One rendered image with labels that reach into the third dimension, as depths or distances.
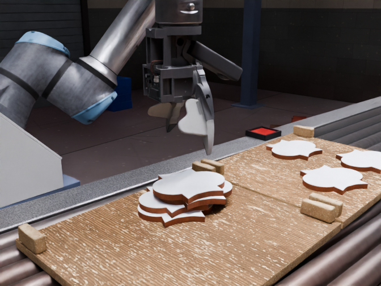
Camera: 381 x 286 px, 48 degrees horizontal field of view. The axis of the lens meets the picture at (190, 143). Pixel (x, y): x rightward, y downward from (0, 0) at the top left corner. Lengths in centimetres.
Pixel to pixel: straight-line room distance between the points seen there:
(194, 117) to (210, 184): 15
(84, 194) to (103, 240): 23
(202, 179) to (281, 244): 19
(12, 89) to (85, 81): 16
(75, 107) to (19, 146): 17
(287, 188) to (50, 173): 54
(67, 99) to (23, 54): 14
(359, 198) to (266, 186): 18
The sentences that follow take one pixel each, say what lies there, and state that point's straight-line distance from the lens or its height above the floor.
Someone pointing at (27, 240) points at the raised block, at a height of 95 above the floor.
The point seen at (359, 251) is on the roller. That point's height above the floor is 91.
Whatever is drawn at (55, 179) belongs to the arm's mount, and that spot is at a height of 90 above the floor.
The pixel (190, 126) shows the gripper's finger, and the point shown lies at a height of 111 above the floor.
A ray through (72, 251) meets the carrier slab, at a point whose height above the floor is 94.
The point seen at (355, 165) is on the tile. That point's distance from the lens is 102.
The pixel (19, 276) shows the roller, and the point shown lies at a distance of 70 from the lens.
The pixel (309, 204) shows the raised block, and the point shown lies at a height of 96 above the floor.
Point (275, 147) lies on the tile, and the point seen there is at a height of 95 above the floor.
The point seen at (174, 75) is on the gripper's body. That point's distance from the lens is 67.
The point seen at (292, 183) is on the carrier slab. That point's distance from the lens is 92.
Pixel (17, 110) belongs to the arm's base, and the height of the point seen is 106.
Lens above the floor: 129
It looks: 18 degrees down
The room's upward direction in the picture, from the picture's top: straight up
